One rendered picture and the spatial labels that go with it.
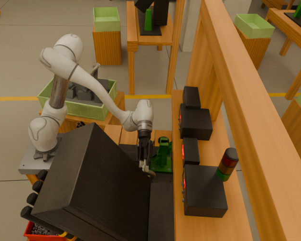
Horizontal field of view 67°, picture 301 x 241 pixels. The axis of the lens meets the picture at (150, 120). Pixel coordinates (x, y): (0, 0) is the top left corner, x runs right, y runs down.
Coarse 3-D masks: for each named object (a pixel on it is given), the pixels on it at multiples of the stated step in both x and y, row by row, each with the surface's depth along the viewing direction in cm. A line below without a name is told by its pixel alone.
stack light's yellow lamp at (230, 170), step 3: (222, 162) 76; (219, 165) 78; (222, 165) 76; (225, 165) 75; (219, 168) 79; (222, 168) 77; (225, 168) 76; (228, 168) 75; (231, 168) 75; (234, 168) 76; (222, 171) 78; (225, 171) 77; (228, 171) 76; (231, 171) 77; (225, 174) 78; (228, 174) 78
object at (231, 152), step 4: (228, 148) 75; (232, 148) 75; (228, 152) 73; (232, 152) 74; (236, 152) 74; (224, 156) 74; (228, 156) 72; (232, 156) 72; (236, 156) 72; (224, 160) 75; (228, 160) 73; (232, 160) 72; (236, 160) 72; (224, 164) 75; (228, 164) 74; (232, 164) 74
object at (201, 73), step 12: (204, 36) 126; (204, 48) 131; (192, 60) 138; (204, 60) 137; (192, 72) 143; (204, 72) 102; (192, 84) 149; (204, 84) 100; (216, 84) 96; (204, 96) 101; (216, 96) 100; (204, 108) 106; (216, 108) 105
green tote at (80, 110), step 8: (112, 80) 228; (48, 88) 220; (112, 88) 219; (40, 96) 209; (48, 96) 222; (112, 96) 225; (72, 104) 204; (80, 104) 201; (72, 112) 212; (80, 112) 209; (88, 112) 207; (96, 112) 205; (104, 112) 208
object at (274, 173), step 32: (224, 32) 88; (224, 64) 74; (224, 96) 72; (256, 96) 61; (256, 128) 53; (256, 160) 48; (288, 160) 47; (256, 192) 47; (288, 192) 42; (256, 224) 46; (288, 224) 38
